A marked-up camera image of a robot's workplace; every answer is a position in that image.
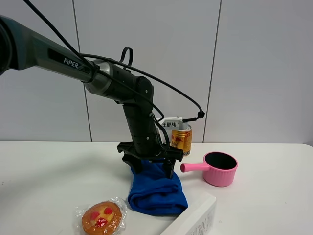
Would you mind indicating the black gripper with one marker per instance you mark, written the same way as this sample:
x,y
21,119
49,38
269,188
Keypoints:
x,y
149,148

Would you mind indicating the blue cloth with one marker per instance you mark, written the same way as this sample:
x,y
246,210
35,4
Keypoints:
x,y
154,194

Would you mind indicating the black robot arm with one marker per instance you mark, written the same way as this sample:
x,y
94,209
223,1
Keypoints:
x,y
22,48

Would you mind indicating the gold energy drink can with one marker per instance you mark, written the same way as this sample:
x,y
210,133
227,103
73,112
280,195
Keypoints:
x,y
181,139

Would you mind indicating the wrapped fruit tart pastry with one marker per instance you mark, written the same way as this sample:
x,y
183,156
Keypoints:
x,y
105,218

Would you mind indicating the white cardboard box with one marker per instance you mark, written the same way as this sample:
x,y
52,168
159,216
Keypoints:
x,y
197,219

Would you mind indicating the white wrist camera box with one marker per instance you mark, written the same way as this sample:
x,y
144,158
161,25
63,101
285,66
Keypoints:
x,y
172,123

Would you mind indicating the pink saucepan with handle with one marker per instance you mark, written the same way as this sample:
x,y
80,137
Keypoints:
x,y
218,168

